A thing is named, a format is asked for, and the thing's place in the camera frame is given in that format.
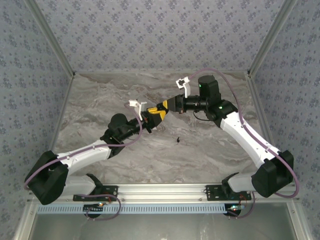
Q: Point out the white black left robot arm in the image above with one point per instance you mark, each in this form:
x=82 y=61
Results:
x=85 y=156

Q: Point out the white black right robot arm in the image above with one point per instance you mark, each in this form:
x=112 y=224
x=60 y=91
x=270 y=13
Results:
x=247 y=135

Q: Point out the left controller board with LED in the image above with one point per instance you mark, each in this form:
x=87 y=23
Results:
x=93 y=208

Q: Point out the controller board with led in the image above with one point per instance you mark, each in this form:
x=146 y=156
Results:
x=93 y=208
x=235 y=208

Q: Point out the grey metal sheet panel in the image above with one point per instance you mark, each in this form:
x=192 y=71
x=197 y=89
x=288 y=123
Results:
x=162 y=227

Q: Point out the right controller board with LED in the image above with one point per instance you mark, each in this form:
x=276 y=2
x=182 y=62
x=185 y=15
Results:
x=235 y=208

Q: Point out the aluminium table side rail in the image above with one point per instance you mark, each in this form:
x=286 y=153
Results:
x=57 y=130
x=257 y=100

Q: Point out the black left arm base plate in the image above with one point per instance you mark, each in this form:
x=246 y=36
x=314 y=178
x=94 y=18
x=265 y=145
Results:
x=111 y=189

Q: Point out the aluminium mounting rail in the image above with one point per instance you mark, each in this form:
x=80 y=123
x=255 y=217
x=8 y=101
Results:
x=162 y=192

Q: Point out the aluminium frame post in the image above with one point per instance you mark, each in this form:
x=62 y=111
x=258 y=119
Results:
x=272 y=37

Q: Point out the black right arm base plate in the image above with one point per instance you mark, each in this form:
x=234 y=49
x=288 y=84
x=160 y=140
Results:
x=212 y=192

